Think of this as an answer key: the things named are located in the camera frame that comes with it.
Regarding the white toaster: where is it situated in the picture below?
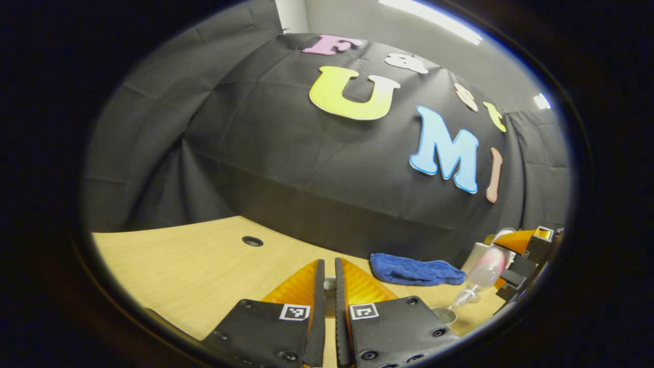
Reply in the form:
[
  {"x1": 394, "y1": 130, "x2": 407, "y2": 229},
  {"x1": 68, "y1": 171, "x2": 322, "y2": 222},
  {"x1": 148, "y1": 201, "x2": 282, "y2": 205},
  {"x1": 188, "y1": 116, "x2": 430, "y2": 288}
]
[{"x1": 461, "y1": 242, "x2": 491, "y2": 274}]

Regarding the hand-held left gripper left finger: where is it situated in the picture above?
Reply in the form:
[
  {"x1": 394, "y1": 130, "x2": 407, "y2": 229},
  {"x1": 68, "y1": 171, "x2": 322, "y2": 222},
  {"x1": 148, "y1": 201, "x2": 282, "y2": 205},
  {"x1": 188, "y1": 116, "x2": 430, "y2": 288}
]
[{"x1": 197, "y1": 259, "x2": 326, "y2": 368}]

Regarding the blue towel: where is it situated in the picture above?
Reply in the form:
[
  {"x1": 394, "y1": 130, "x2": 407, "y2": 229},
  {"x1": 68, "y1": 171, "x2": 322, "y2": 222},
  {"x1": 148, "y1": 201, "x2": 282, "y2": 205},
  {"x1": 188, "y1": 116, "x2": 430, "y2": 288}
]
[{"x1": 369, "y1": 253, "x2": 466, "y2": 287}]

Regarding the clear plastic water bottle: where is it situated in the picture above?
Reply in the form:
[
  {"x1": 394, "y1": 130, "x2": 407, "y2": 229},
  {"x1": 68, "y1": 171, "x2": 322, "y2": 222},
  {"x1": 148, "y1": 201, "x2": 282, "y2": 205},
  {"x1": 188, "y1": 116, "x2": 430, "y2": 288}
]
[{"x1": 450, "y1": 228, "x2": 517, "y2": 310}]

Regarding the black backdrop cloth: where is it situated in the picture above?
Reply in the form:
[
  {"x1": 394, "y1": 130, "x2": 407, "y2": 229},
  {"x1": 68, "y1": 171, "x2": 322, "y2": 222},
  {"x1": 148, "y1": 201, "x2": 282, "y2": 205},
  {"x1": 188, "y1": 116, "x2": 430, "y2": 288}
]
[{"x1": 82, "y1": 0, "x2": 570, "y2": 269}]

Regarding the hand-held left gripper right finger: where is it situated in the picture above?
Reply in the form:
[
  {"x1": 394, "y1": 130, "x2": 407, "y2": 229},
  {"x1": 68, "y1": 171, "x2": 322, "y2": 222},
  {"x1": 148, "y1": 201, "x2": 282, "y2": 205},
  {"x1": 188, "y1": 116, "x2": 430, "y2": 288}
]
[{"x1": 335, "y1": 257, "x2": 460, "y2": 368}]

